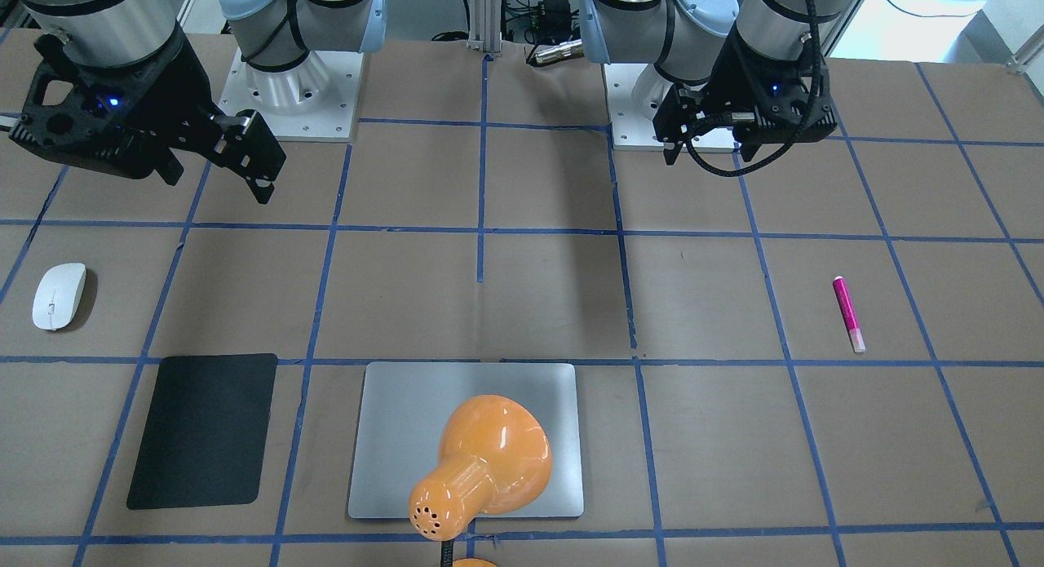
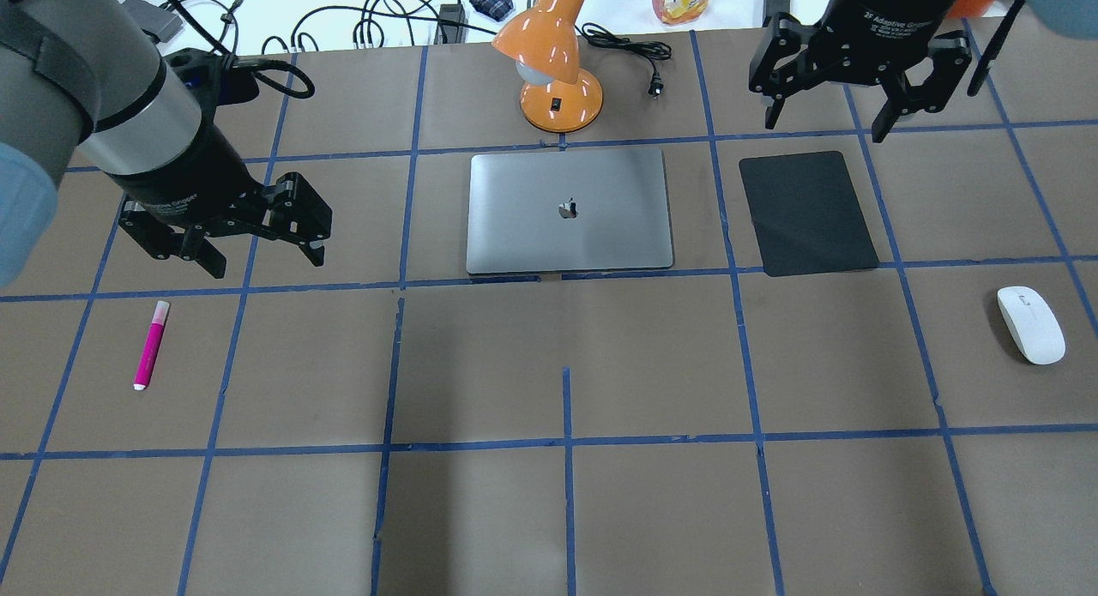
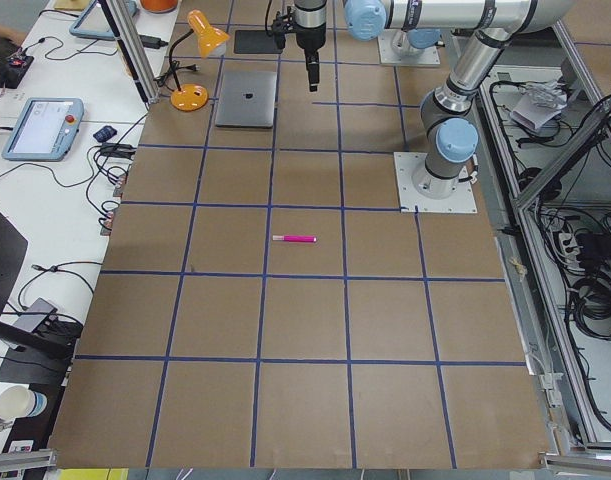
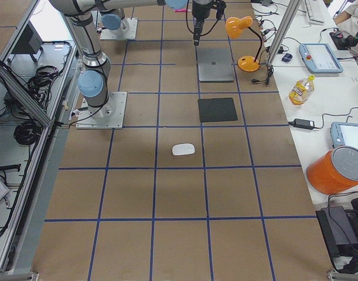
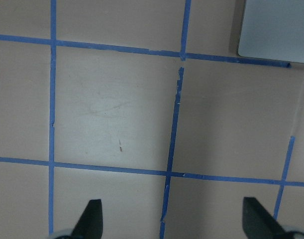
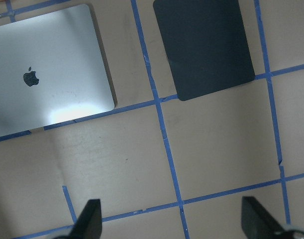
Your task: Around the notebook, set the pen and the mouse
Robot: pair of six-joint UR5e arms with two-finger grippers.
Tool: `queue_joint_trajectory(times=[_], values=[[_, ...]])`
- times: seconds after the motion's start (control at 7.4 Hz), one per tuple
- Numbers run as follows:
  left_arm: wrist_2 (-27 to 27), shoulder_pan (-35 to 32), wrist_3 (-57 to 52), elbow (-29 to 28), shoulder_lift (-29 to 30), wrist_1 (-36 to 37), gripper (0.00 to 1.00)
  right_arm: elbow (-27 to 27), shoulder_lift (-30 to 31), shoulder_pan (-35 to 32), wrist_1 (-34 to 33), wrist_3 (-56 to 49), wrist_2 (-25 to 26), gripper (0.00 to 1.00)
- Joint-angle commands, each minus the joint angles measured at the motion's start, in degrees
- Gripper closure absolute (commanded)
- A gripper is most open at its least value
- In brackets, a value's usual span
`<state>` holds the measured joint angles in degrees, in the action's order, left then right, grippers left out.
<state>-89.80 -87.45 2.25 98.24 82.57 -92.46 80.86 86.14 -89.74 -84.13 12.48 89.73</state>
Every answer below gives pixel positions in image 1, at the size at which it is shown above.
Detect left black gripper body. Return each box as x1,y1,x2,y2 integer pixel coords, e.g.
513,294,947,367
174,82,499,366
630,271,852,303
653,25,838,163

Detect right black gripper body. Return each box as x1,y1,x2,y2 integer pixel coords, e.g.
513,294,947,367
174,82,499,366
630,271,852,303
10,27,223,185

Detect white computer mouse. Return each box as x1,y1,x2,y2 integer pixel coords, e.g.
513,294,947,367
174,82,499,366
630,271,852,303
31,262,88,330

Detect pink marker pen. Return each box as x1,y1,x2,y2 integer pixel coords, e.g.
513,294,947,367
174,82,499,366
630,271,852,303
832,276,867,354

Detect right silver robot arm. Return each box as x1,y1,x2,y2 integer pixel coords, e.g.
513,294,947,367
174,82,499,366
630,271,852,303
2,0,387,204

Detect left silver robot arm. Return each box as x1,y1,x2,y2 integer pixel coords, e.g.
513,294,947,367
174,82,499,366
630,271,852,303
579,0,857,178

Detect black mousepad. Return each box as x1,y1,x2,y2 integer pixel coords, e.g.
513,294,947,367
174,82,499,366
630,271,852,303
126,352,277,511

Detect silver laptop notebook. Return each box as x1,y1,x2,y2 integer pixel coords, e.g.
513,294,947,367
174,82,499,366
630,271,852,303
346,361,585,520

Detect silver metal cylinder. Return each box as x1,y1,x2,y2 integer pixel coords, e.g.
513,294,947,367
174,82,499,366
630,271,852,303
527,38,584,68

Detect orange desk lamp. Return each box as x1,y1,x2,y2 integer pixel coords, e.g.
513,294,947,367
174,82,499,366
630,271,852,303
408,395,553,566

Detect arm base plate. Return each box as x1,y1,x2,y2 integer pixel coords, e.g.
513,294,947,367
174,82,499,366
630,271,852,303
219,50,366,143
602,61,743,153

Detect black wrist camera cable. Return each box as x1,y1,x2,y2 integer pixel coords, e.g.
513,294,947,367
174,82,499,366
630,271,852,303
683,0,829,178

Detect aluminium frame post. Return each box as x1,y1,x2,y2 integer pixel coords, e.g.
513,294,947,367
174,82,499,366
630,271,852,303
466,0,503,57

